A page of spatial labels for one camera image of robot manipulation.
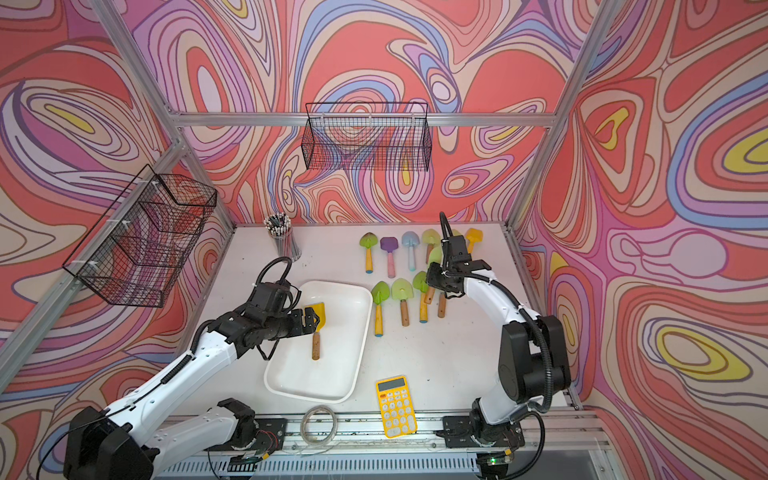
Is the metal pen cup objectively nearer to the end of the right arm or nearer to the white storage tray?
the white storage tray

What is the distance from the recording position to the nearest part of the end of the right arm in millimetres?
650

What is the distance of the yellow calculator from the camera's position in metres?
0.75

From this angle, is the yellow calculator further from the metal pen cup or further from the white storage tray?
the metal pen cup

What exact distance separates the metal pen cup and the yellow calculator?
55 cm

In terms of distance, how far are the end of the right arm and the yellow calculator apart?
0.29 m

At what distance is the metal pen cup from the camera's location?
98 centimetres

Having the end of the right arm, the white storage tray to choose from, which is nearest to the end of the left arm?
the white storage tray

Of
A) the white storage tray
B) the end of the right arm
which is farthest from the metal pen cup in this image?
the end of the right arm

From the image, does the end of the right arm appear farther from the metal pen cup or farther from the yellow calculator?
the metal pen cup

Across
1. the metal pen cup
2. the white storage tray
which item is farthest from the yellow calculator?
the metal pen cup

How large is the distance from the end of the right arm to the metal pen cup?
50cm
